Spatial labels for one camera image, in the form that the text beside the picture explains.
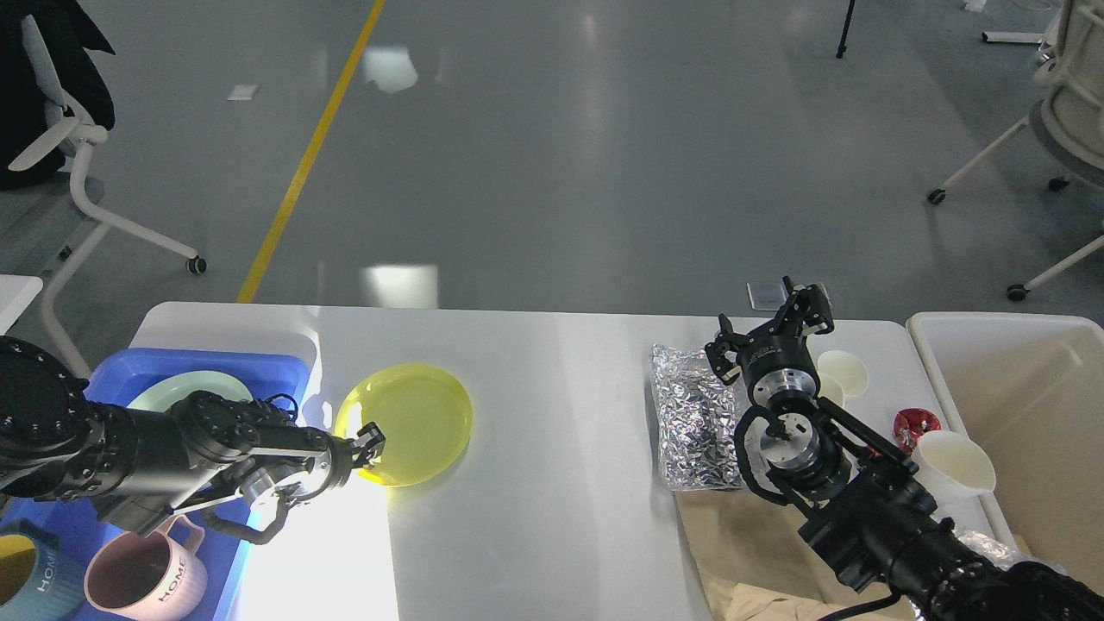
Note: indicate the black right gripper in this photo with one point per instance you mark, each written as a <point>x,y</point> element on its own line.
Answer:
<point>776,368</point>

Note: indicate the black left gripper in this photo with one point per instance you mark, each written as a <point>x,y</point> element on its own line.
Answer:
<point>297,480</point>

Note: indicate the yellow plate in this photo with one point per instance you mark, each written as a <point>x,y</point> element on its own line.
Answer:
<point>424,413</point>

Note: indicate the white paper cup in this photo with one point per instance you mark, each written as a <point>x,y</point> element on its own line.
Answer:
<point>953,468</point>
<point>843,376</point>

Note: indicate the pink mug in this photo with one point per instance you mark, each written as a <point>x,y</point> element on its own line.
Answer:
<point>152,577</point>

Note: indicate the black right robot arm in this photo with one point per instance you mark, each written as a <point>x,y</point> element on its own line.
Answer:
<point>867,517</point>

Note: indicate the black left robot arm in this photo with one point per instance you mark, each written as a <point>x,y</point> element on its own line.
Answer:
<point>241,465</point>

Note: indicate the silver foil bag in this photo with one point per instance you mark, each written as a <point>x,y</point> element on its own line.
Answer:
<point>696,418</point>

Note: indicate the crushed red can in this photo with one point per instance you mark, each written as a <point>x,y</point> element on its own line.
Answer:
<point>912,423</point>

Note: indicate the pale green plate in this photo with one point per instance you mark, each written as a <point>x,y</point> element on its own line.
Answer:
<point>168,392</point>

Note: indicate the brown paper bag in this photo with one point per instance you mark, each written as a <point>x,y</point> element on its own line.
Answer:
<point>752,564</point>

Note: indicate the blue plastic tray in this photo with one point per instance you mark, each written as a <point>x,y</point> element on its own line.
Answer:
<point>118,380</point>

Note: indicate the white chair leg with caster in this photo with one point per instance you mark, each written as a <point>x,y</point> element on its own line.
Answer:
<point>1018,292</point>

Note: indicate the beige plastic bin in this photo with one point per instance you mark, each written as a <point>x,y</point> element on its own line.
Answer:
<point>1029,389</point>

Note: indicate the black tripod leg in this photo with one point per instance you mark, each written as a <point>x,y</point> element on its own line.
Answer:
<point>842,45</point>

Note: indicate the crumpled clear plastic bag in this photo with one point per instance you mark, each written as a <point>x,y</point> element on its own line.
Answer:
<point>1001,555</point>

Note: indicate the blue mug yellow inside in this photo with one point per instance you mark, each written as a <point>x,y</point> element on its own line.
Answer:
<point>38,581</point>

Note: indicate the white office chair right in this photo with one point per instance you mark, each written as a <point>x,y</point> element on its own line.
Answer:
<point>1068,121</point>

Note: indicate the white office chair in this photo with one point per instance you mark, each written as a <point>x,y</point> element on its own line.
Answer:
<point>72,130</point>
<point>1068,121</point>

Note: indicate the white side table corner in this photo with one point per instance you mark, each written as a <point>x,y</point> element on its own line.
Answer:
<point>17,293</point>

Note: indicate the white office chair left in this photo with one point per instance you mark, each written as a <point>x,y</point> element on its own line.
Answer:
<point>72,130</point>

